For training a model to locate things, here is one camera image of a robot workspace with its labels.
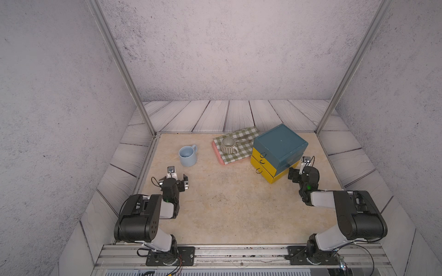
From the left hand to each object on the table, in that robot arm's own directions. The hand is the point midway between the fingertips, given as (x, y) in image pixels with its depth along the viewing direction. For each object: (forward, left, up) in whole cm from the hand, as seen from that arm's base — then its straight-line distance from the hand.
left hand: (177, 175), depth 93 cm
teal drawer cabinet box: (+5, -54, +17) cm, 57 cm away
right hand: (+2, -67, +2) cm, 67 cm away
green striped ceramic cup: (+19, -28, +1) cm, 34 cm away
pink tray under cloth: (+18, -22, -4) cm, 28 cm away
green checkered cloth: (+26, -39, -4) cm, 47 cm away
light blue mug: (+15, -4, -2) cm, 15 cm away
